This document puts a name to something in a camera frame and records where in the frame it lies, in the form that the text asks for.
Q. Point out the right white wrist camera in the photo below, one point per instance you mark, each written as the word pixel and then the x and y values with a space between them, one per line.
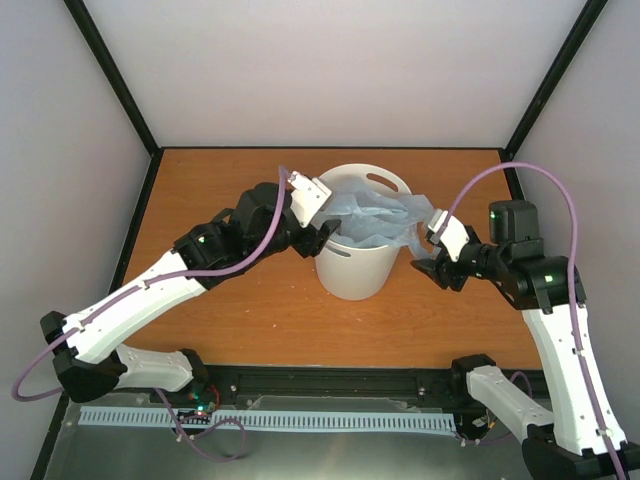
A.
pixel 447 233

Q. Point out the light blue slotted cable duct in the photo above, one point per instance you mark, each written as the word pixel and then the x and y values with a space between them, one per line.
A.
pixel 273 421

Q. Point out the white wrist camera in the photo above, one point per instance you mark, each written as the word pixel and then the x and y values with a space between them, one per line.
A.
pixel 308 197
pixel 447 233

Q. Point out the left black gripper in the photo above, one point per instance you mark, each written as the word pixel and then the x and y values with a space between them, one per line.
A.
pixel 310 246

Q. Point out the grey metal base plate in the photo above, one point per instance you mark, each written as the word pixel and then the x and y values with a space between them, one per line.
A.
pixel 99 452

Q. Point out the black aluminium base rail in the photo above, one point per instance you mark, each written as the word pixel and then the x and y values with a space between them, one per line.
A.
pixel 237 385

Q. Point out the translucent blue trash bag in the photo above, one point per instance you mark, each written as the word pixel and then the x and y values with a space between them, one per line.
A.
pixel 369 219

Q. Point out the black frame post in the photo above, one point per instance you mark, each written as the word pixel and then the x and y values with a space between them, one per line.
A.
pixel 571 45
pixel 93 38

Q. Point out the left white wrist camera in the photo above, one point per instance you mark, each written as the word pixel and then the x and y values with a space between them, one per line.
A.
pixel 308 197

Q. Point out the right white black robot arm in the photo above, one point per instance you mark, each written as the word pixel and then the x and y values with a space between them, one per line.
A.
pixel 578 437

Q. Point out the left black frame post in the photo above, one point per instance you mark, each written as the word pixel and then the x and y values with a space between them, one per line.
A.
pixel 93 38

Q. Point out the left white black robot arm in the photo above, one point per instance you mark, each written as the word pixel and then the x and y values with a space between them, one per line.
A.
pixel 91 358

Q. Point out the right black frame post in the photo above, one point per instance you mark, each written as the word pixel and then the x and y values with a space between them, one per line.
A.
pixel 571 45

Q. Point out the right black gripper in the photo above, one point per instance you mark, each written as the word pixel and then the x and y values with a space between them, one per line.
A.
pixel 441 271

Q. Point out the green lit circuit board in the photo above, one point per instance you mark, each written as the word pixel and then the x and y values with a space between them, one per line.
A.
pixel 202 406

